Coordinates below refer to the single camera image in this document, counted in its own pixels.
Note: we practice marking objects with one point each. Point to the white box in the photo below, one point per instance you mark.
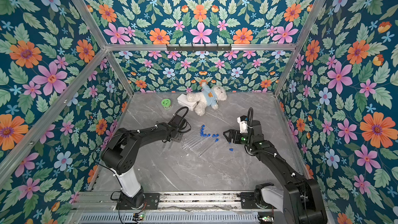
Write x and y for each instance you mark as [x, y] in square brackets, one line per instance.
[182, 101]

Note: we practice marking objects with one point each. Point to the black hook rail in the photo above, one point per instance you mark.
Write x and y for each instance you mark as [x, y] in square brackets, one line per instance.
[204, 47]

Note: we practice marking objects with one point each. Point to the green lidded small jar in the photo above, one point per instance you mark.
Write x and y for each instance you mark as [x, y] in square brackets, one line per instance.
[166, 104]

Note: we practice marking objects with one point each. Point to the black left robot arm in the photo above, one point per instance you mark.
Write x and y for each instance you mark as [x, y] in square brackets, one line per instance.
[121, 152]

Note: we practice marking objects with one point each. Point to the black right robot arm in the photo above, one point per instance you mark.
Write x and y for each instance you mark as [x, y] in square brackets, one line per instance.
[300, 199]

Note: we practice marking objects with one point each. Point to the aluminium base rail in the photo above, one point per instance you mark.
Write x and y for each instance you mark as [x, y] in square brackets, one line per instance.
[190, 200]

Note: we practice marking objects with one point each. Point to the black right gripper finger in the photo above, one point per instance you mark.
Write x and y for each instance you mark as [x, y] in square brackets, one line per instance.
[229, 138]
[229, 132]

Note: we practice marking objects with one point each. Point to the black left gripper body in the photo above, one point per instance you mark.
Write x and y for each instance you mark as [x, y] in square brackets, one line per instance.
[179, 137]

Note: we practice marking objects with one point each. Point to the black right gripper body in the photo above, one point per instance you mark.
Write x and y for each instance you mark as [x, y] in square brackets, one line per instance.
[235, 136]

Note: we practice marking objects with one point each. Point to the white teddy bear blue hoodie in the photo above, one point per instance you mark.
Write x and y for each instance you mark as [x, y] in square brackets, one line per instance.
[208, 97]

